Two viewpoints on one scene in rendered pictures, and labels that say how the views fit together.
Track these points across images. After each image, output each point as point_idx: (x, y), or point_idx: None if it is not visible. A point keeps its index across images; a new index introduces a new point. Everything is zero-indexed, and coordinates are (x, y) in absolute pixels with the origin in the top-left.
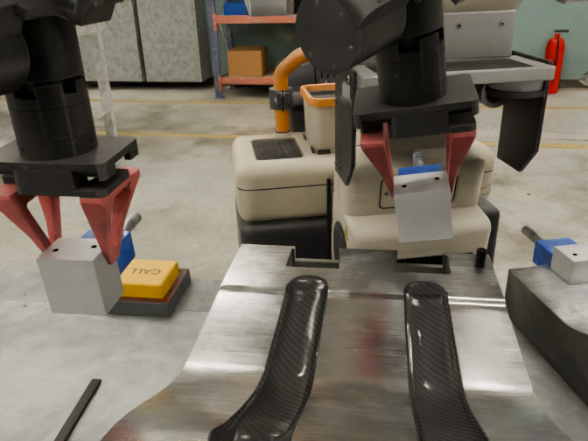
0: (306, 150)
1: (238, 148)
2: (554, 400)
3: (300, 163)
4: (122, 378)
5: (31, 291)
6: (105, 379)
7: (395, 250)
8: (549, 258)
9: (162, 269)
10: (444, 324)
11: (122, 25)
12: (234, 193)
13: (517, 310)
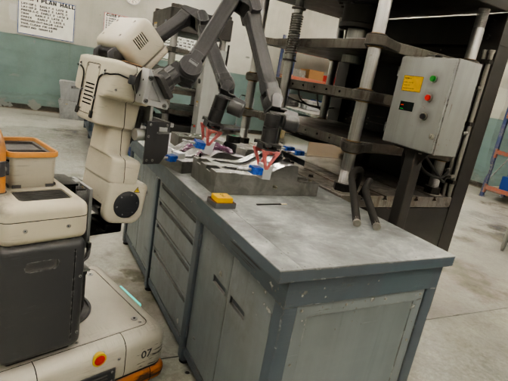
0: (44, 187)
1: (38, 205)
2: None
3: (69, 190)
4: (252, 202)
5: (240, 221)
6: (255, 204)
7: (201, 161)
8: (176, 157)
9: (218, 193)
10: (223, 162)
11: None
12: None
13: (187, 168)
